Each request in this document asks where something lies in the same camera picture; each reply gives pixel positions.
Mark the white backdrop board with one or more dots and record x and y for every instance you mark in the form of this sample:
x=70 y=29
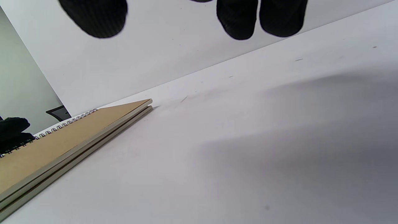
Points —
x=155 y=56

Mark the brown spiral notebook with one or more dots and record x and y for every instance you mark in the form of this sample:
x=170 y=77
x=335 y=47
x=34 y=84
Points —
x=46 y=151
x=31 y=194

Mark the person's right hand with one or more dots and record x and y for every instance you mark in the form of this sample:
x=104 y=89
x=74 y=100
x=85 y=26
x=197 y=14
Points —
x=239 y=18

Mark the person's left hand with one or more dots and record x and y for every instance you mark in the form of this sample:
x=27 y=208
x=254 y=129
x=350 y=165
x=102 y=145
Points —
x=14 y=133

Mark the black office chair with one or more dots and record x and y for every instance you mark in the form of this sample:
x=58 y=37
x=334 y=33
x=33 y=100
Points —
x=59 y=113

